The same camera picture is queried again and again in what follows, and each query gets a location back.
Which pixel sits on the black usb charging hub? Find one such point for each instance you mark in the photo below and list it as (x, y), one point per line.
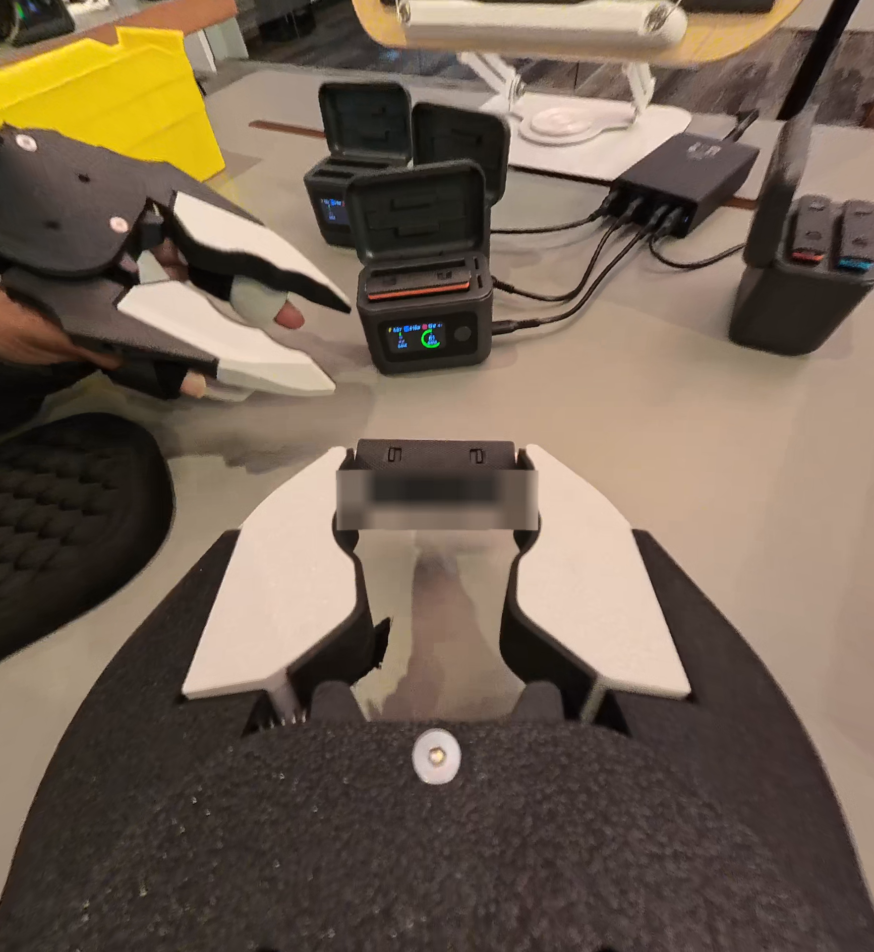
(697, 171)

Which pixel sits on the orange trimmed black battery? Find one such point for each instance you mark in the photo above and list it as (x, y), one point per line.
(418, 291)
(814, 230)

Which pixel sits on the blue trimmed black battery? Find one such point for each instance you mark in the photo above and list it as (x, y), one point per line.
(859, 234)
(437, 454)

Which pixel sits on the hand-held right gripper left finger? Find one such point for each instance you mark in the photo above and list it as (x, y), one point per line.
(280, 595)

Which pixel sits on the person's left hand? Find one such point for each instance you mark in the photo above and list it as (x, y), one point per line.
(266, 305)

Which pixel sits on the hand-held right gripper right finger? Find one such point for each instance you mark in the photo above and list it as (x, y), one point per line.
(593, 595)

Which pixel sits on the wooden instruction board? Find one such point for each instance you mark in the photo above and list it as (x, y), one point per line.
(741, 37)

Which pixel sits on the black textured wrist pad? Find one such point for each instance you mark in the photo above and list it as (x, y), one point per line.
(50, 535)

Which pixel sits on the black battery charger case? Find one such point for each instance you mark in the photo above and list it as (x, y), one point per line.
(466, 149)
(422, 201)
(801, 312)
(362, 119)

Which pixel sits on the black metal pole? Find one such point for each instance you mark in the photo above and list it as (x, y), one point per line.
(816, 59)

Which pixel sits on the person's left forearm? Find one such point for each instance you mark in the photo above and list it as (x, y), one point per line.
(13, 401)

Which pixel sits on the yellow plastic bin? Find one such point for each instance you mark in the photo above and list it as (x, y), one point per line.
(124, 104)

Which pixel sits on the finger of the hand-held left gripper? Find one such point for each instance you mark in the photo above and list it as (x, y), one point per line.
(243, 238)
(206, 335)

